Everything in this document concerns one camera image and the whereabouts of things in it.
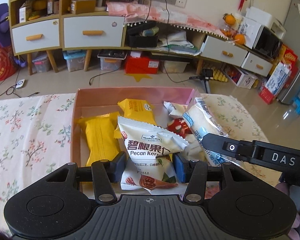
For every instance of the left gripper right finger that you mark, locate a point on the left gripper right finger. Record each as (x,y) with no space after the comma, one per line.
(194,174)

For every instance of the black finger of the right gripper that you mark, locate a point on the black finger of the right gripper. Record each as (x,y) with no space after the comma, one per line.
(239,150)

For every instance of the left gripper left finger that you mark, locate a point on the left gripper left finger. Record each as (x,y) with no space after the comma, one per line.
(104,173)

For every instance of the large yellow snack pack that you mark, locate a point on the large yellow snack pack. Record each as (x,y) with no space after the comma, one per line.
(99,131)

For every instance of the white pecan snack packet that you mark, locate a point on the white pecan snack packet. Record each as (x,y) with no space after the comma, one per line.
(149,165)

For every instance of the clear white pastry packet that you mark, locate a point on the clear white pastry packet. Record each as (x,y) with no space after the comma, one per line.
(201,122)

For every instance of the red candy packet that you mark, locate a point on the red candy packet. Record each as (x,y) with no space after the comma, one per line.
(179,127)

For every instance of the right hand purple glove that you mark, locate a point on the right hand purple glove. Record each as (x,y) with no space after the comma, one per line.
(294,193)

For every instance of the yellow snack pack in box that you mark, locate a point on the yellow snack pack in box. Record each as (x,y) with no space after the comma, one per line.
(139,110)

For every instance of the pink silver cardboard box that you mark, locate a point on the pink silver cardboard box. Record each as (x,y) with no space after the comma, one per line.
(167,104)

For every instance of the blue white milk carton box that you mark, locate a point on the blue white milk carton box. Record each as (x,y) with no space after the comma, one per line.
(275,83)

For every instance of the floral tablecloth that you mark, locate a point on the floral tablecloth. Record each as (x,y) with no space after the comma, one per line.
(35,136)

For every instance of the silver refrigerator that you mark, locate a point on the silver refrigerator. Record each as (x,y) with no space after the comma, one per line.
(292,40)

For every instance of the red gift bag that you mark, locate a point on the red gift bag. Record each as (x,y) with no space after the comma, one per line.
(8,67)

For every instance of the pink cloth on cabinet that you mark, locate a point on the pink cloth on cabinet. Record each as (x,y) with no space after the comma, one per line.
(133,12)

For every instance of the wooden white drawer cabinet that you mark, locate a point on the wooden white drawer cabinet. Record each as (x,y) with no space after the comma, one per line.
(97,30)

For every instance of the purple plush toy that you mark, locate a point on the purple plush toy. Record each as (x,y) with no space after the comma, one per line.
(5,37)

